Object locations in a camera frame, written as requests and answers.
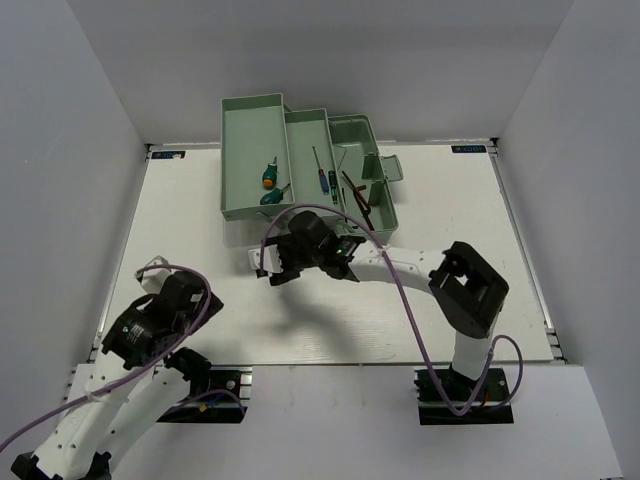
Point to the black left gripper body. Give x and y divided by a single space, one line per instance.
191 318

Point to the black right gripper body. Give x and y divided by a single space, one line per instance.
294 259

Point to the stubby green screwdriver front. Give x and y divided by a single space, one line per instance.
274 196

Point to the stubby green screwdriver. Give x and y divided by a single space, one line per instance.
269 176
274 196

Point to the blue red handled screwdriver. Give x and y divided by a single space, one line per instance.
323 180

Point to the brown hex key front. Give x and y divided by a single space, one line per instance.
352 187

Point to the thin green precision screwdriver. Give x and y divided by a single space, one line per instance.
333 185

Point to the long brown hex key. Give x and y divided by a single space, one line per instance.
368 221

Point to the mint green plastic toolbox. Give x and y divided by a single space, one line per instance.
255 129

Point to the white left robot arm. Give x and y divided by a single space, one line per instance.
141 370

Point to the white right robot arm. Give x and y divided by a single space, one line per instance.
468 290

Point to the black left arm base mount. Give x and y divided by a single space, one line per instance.
223 400

